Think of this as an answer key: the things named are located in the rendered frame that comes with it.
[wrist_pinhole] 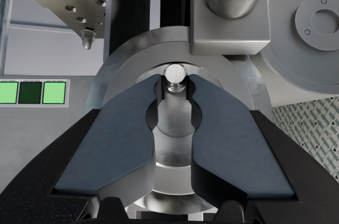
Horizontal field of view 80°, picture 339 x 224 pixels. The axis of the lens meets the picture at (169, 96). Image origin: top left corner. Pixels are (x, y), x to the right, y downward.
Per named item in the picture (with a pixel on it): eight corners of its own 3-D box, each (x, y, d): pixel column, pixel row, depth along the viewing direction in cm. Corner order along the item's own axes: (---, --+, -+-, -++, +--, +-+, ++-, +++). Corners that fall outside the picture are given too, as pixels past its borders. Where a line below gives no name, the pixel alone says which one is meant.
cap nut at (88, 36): (92, 29, 50) (91, 46, 49) (98, 35, 53) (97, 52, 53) (77, 29, 50) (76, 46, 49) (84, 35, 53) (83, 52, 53)
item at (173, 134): (123, 171, 14) (122, 62, 15) (129, 165, 16) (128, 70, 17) (236, 168, 13) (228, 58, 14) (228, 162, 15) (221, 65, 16)
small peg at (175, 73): (187, 86, 11) (162, 85, 11) (185, 93, 14) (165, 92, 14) (188, 62, 12) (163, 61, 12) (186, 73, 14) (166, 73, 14)
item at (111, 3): (118, -123, 20) (108, 61, 17) (150, 10, 43) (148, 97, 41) (112, -123, 20) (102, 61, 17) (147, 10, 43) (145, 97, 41)
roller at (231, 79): (251, 39, 16) (259, 197, 14) (205, 91, 41) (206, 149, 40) (104, 41, 16) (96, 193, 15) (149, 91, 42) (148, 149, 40)
